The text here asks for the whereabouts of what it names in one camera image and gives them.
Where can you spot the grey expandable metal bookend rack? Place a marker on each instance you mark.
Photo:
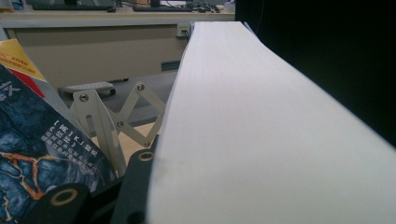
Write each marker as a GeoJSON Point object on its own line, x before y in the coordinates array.
{"type": "Point", "coordinates": [99, 124]}

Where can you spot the beige wooden desk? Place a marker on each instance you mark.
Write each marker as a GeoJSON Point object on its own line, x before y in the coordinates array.
{"type": "Point", "coordinates": [93, 49]}

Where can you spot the thick blue book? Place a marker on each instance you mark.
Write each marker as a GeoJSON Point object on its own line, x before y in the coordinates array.
{"type": "Point", "coordinates": [255, 130]}

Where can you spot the black keyboard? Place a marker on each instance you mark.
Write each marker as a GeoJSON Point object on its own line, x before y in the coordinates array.
{"type": "Point", "coordinates": [71, 6]}
{"type": "Point", "coordinates": [162, 9]}

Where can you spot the white wall socket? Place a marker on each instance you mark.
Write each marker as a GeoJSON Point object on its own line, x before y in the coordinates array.
{"type": "Point", "coordinates": [183, 30]}

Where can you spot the grey floor pedal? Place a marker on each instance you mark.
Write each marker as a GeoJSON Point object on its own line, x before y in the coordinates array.
{"type": "Point", "coordinates": [88, 87]}

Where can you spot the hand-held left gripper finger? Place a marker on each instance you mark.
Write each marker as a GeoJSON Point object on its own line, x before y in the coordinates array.
{"type": "Point", "coordinates": [134, 193]}

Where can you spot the dark illustrated magazine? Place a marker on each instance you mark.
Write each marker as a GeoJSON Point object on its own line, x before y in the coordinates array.
{"type": "Point", "coordinates": [37, 149]}

